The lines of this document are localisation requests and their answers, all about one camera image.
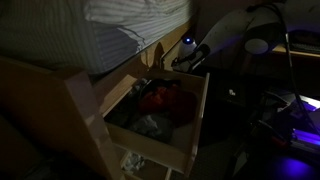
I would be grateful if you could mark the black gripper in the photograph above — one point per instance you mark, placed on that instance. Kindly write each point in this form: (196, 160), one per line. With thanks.
(200, 55)

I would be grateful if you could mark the wooden drawer with red garment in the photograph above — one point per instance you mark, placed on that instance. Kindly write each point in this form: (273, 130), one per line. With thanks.
(150, 150)

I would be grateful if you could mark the low wooden drawer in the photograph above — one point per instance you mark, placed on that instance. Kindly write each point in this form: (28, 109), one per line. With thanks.
(148, 171)

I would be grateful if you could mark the red garment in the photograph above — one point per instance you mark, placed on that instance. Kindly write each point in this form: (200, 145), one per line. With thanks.
(173, 103)

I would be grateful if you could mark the small white object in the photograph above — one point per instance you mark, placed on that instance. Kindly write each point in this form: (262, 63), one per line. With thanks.
(232, 92)

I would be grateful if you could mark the grey garment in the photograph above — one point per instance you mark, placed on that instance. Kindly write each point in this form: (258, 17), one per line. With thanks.
(150, 126)

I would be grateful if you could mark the white patterned cloth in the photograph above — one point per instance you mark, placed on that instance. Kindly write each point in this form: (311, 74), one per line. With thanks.
(135, 163)

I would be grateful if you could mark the wooden desk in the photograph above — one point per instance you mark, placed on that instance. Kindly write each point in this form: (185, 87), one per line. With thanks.
(300, 53)

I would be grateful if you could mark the white striped mattress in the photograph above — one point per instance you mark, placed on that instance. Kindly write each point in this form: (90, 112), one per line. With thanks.
(66, 30)

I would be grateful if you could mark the black keyboard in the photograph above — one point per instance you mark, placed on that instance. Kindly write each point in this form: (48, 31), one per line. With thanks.
(305, 47)

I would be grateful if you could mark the purple lit device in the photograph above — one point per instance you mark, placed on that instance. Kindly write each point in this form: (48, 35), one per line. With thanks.
(305, 136)

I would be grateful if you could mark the wooden bed frame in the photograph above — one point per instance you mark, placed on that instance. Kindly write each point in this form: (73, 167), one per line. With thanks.
(50, 110)

